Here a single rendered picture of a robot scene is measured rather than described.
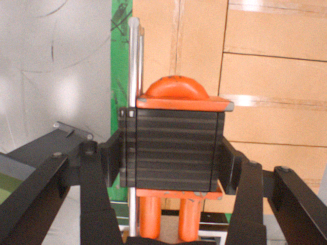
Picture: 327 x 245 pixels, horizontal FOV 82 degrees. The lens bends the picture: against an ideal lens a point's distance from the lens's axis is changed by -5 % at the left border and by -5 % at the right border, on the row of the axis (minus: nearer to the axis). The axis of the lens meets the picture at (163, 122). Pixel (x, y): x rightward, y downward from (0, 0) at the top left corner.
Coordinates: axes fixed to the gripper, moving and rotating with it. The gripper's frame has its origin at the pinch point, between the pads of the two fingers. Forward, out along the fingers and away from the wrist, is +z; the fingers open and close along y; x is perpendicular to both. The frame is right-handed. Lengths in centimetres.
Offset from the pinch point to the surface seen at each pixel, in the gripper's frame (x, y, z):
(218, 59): 15, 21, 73
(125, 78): 3, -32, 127
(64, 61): 13, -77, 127
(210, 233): -69, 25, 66
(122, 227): -70, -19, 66
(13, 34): 31, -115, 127
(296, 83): 7, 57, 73
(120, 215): -68, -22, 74
